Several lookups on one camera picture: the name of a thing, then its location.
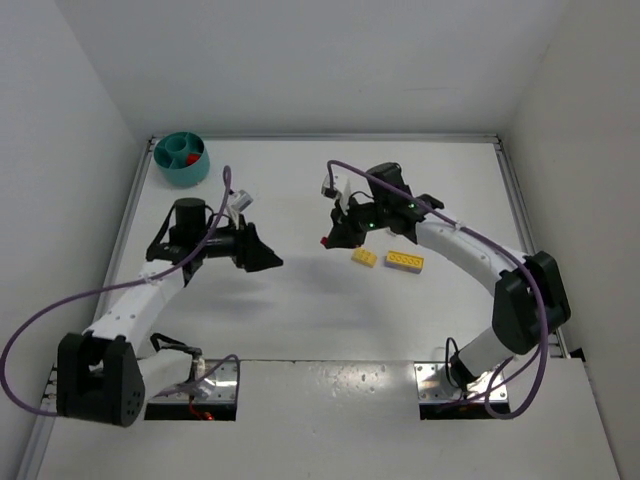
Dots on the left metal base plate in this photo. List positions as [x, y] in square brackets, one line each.
[219, 388]

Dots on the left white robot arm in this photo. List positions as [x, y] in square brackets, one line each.
[110, 371]

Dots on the long yellow lego brick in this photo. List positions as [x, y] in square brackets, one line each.
[405, 261]

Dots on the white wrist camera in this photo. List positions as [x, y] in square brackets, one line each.
[238, 202]
[337, 187]

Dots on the short yellow lego brick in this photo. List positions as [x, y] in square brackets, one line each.
[364, 257]

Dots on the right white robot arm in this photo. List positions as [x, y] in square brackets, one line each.
[529, 297]

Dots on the metal base plate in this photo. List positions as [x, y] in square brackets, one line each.
[433, 387]
[219, 388]

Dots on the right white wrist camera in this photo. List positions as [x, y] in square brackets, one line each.
[337, 187]

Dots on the red lego brick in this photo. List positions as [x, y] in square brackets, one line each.
[192, 159]

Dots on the teal divided round container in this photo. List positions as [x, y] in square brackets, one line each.
[170, 156]

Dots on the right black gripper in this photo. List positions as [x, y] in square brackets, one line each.
[343, 226]

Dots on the purple lego plate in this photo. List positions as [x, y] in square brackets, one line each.
[400, 267]

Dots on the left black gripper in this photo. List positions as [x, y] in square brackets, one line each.
[242, 244]

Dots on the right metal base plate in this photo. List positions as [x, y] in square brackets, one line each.
[433, 387]

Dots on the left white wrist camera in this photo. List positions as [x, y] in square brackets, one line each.
[238, 202]

